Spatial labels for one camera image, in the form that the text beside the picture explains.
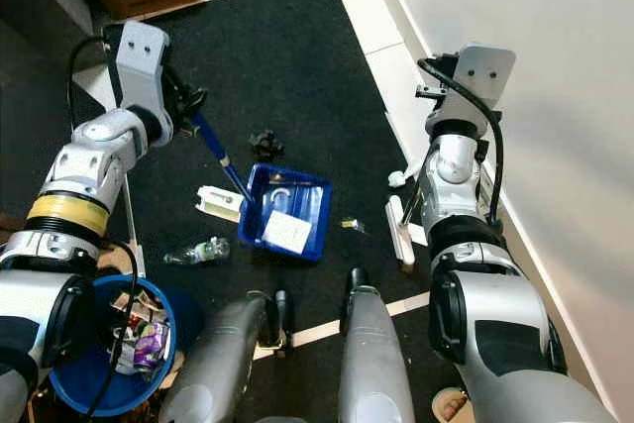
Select blue long-handled dustpan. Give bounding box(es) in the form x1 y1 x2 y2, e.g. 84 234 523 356
188 111 333 263

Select white-headed broom with black handle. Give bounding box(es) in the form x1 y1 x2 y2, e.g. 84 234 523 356
386 141 447 270

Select small black knobby object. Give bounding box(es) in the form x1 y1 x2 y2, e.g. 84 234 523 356
250 129 286 159

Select clear plastic bottle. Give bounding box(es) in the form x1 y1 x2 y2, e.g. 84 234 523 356
163 237 231 267

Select white paper sheet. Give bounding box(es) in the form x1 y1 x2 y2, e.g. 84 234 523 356
263 210 313 254

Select purple drink can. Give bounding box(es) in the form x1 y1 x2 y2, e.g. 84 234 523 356
134 324 169 370

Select grey left robot leg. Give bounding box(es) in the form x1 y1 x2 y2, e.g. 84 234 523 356
158 291 283 423

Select round blue trash bin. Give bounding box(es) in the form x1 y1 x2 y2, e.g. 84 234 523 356
50 274 174 416

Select beige slipper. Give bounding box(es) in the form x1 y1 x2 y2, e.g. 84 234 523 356
431 388 476 423

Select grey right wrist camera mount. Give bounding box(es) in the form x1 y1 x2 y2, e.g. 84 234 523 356
451 44 516 127

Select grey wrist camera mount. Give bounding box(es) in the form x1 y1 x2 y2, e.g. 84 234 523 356
116 20 171 117
451 44 516 127

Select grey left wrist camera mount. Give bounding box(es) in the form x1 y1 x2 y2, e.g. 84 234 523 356
116 20 171 117

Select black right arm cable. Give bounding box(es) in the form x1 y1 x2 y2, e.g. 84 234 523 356
418 58 506 226

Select white rectangular plastic bracket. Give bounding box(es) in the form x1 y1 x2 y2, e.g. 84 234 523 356
196 185 247 223

